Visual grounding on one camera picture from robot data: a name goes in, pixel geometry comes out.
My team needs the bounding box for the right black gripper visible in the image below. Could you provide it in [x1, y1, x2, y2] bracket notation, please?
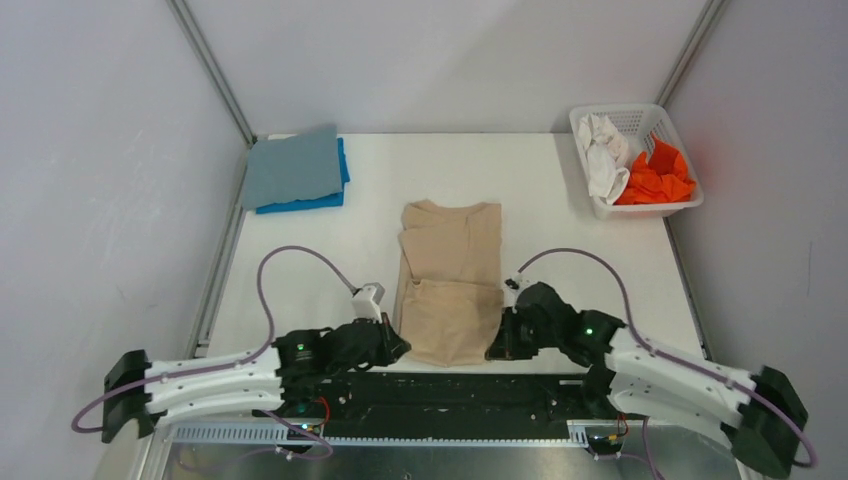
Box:
[487, 306, 561, 360]

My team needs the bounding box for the beige t-shirt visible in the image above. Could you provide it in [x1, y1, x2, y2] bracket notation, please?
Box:
[395, 200, 504, 367]

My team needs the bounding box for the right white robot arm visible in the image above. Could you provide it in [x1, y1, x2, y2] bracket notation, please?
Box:
[486, 279, 809, 479]

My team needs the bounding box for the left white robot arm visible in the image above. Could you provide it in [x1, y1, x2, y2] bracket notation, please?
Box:
[100, 319, 411, 444]

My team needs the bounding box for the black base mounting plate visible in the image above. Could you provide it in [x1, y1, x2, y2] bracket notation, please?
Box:
[275, 370, 621, 441]

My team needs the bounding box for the left controller board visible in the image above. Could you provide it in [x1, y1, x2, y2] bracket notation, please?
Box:
[286, 424, 323, 442]

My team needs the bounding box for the controller board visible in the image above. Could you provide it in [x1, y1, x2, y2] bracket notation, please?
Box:
[586, 434, 624, 459]
[286, 424, 323, 442]

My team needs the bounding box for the right controller board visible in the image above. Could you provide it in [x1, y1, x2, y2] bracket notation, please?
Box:
[586, 434, 624, 459]

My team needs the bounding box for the folded blue t-shirt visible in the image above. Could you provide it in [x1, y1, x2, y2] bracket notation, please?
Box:
[255, 137, 351, 216]

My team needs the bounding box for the white plastic laundry basket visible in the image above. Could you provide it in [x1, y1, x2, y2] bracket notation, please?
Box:
[569, 104, 704, 220]

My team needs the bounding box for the white crumpled t-shirt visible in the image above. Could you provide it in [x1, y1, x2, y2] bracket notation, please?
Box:
[576, 114, 630, 205]

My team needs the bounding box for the orange crumpled t-shirt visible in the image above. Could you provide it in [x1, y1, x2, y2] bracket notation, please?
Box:
[615, 133, 697, 206]

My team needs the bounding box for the folded grey t-shirt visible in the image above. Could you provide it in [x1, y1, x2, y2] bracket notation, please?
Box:
[241, 125, 350, 214]

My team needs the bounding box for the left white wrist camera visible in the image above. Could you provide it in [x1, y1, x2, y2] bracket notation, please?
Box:
[351, 282, 385, 323]

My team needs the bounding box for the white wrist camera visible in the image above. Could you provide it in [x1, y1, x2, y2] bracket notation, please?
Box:
[351, 282, 385, 323]
[504, 273, 534, 308]

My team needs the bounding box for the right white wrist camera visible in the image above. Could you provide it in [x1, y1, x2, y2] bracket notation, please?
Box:
[504, 273, 534, 308]

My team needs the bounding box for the aluminium frame rail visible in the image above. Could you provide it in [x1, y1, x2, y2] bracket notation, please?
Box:
[135, 377, 773, 480]

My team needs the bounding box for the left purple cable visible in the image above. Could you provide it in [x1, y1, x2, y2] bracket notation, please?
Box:
[70, 245, 362, 473]

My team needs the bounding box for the right corner aluminium post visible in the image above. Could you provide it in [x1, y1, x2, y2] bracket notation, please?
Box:
[655, 0, 730, 108]

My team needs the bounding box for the corner aluminium post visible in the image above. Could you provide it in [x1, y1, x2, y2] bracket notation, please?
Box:
[655, 0, 730, 108]
[165, 0, 257, 147]

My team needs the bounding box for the left corner aluminium post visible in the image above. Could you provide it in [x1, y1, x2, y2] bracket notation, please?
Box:
[165, 0, 257, 147]

